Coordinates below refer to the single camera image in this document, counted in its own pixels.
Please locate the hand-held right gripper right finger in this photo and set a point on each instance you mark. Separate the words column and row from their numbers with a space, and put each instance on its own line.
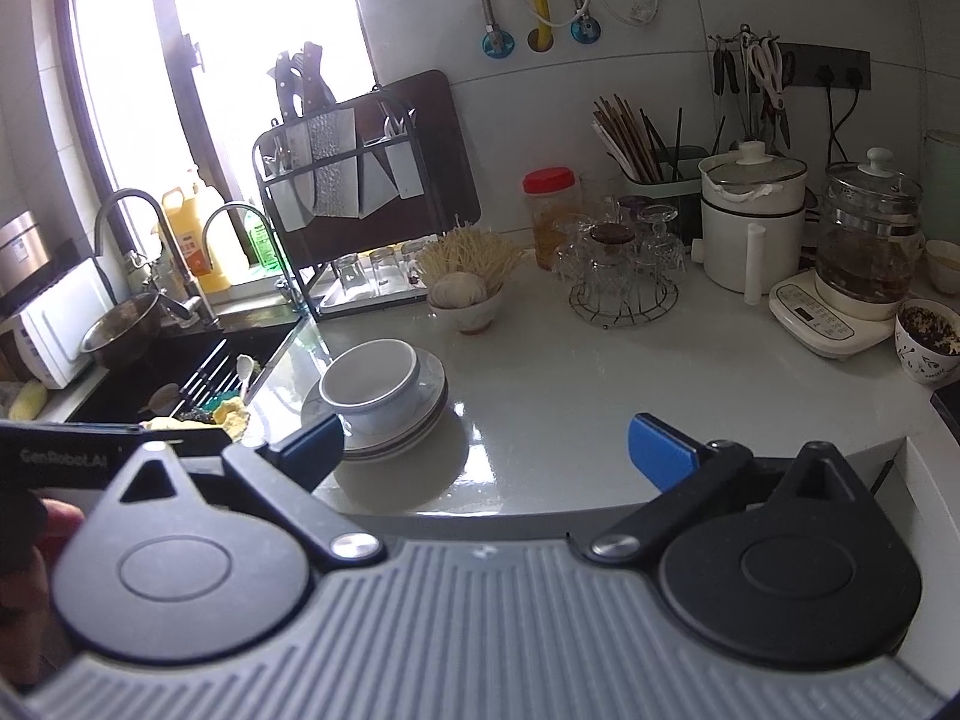
column 664, row 450

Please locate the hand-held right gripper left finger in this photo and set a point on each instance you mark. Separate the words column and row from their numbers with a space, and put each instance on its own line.
column 315, row 442

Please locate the translucent plastic bowl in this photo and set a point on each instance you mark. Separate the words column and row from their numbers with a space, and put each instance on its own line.
column 394, row 405

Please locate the floral ceramic deep plate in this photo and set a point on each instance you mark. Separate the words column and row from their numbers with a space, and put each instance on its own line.
column 431, row 382

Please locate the person's left hand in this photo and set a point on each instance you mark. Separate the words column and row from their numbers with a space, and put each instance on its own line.
column 61, row 529

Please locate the yellow sponge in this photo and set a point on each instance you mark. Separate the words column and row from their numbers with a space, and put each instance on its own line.
column 26, row 399
column 232, row 416

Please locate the black kitchen sink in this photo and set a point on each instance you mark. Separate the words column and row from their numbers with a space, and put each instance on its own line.
column 127, row 390

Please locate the white spoon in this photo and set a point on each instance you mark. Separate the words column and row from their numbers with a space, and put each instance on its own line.
column 246, row 371

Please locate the white countertop appliance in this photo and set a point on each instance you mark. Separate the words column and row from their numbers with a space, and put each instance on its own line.
column 60, row 322

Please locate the steel mixing bowl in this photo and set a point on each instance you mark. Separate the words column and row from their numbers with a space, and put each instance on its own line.
column 124, row 330

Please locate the white drain tray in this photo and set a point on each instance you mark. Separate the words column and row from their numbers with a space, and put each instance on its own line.
column 375, row 300

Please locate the small drinking glass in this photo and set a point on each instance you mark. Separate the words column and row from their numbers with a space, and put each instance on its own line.
column 349, row 272
column 383, row 266
column 412, row 261

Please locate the patterned ceramic bowl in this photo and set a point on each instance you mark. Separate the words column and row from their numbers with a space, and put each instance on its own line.
column 465, row 311

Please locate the amber base glass cup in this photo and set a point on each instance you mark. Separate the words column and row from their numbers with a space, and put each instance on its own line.
column 613, row 255

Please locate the white kettle base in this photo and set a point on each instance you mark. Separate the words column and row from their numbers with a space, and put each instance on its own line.
column 821, row 315

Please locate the silver appliance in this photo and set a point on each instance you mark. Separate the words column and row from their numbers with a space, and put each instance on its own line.
column 19, row 255

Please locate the green detergent bottle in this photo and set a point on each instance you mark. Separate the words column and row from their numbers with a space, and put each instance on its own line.
column 260, row 240

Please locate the clear glass cup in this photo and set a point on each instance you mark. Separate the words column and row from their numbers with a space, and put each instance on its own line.
column 661, row 240
column 576, row 255

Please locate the sliced onion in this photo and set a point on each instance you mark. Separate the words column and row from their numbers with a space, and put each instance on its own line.
column 459, row 289

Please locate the white electric pot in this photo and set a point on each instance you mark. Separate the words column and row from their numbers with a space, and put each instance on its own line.
column 750, row 240

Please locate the yellow oil bottle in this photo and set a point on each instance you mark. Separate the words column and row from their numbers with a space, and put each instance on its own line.
column 195, row 240

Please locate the purple glass cup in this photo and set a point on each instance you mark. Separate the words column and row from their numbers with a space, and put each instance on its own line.
column 634, row 211

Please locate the slim steel faucet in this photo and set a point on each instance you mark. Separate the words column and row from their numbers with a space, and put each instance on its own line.
column 232, row 208

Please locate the plain steel cleaver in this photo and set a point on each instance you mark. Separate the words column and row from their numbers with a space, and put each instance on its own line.
column 405, row 169
column 289, row 187

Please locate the red lid plastic jar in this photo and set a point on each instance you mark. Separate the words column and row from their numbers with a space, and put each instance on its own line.
column 553, row 217

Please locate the black knife rack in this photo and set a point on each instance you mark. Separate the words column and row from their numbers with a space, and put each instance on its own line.
column 262, row 187

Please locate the narrow steel knife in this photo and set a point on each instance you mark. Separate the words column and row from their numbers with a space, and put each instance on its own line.
column 376, row 184

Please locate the steel kitchen faucet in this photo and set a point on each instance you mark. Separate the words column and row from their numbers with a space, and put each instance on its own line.
column 135, row 199

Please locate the hammered steel cleaver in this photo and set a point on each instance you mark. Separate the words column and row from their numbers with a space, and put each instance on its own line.
column 334, row 165

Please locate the small floral bowl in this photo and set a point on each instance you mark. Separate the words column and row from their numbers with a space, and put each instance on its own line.
column 926, row 352

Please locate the glass kettle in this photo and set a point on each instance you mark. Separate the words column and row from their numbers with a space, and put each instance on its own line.
column 870, row 240

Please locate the dark wooden cutting board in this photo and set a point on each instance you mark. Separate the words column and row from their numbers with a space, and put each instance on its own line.
column 442, row 165

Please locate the bundle of wooden chopsticks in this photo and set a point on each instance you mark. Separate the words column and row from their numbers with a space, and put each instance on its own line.
column 626, row 139

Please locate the small white bowl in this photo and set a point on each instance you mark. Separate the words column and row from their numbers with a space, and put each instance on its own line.
column 943, row 266

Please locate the kitchen scissors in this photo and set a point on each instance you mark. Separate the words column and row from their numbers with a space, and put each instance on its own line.
column 769, row 71

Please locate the black wall outlet strip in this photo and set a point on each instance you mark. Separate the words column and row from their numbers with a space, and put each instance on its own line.
column 832, row 67

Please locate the wall hook rail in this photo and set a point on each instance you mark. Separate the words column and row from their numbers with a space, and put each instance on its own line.
column 742, row 37

